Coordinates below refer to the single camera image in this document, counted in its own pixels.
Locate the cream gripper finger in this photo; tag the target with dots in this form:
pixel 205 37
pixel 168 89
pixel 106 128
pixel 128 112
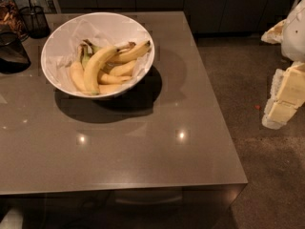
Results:
pixel 275 34

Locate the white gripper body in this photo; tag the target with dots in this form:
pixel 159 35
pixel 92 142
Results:
pixel 294 37

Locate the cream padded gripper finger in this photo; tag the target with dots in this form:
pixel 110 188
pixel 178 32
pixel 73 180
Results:
pixel 287 95

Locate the large front yellow banana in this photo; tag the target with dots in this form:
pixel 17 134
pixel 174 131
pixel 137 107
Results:
pixel 97 61

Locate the top right yellow banana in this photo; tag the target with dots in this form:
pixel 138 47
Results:
pixel 125 56

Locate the middle yellow banana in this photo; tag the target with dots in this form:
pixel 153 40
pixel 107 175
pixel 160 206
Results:
pixel 123 70

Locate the white paper bowl liner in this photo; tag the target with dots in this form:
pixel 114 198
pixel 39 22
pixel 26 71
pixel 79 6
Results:
pixel 63 53

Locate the lower yellow banana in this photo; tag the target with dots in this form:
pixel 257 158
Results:
pixel 107 79

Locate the bottom yellow banana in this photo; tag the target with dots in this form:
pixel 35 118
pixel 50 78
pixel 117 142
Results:
pixel 108 89

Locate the white bowl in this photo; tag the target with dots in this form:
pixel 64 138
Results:
pixel 105 26

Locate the greenish banana behind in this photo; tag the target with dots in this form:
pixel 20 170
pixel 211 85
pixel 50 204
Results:
pixel 89 49

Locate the left yellow banana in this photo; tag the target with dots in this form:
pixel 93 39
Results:
pixel 77 71

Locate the black mesh cup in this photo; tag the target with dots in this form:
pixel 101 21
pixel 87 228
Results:
pixel 35 21

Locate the black pot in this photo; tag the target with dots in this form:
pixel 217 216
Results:
pixel 13 57

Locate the dark glass jar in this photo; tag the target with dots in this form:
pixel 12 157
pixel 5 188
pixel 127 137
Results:
pixel 10 17

